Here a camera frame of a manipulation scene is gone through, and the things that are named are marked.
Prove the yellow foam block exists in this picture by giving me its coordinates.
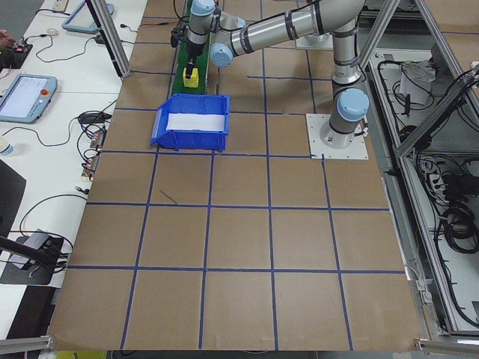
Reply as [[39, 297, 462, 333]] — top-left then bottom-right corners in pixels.
[[182, 67, 201, 89]]

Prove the green conveyor belt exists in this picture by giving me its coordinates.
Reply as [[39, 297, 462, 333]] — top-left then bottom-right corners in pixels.
[[172, 0, 213, 95]]

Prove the white foam pad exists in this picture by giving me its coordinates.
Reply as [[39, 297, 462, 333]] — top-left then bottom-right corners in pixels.
[[166, 111, 227, 132]]

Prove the blue plastic storage bin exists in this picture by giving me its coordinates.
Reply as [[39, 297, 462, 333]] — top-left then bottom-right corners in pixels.
[[150, 93, 231, 153]]

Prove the light blue teach pendant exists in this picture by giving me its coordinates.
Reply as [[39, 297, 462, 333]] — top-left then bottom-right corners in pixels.
[[61, 0, 115, 37], [0, 73, 58, 125]]

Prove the black electronics box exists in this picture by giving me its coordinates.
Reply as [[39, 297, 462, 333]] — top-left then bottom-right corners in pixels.
[[0, 40, 34, 71]]

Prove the white paper cup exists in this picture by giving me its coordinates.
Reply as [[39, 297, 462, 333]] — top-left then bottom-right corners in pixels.
[[0, 135, 19, 158]]

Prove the black monitor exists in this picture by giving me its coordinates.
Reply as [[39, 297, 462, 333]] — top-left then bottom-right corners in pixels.
[[0, 159, 28, 240]]

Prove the aluminium profile bar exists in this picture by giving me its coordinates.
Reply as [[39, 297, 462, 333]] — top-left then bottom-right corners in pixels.
[[0, 335, 56, 352], [413, 336, 479, 353]]

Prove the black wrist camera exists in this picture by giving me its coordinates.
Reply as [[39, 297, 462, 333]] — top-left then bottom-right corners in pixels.
[[170, 25, 187, 49]]

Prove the aluminium upright post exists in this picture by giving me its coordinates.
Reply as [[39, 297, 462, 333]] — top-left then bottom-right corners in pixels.
[[85, 0, 132, 79]]

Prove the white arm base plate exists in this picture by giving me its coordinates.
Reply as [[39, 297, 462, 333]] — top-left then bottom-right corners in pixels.
[[305, 113, 370, 161], [294, 34, 334, 49]]

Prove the V-shaped metal bar frame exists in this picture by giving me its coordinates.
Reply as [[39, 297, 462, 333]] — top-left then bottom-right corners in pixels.
[[357, 0, 479, 340]]

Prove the black stand base plate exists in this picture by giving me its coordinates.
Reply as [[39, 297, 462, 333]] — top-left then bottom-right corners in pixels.
[[0, 232, 67, 286]]

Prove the power strip with cables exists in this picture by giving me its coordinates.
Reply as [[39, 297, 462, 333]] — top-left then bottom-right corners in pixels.
[[418, 159, 456, 205]]

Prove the black cable coil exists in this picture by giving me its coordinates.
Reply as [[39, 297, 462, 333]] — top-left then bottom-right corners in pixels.
[[433, 207, 478, 257]]

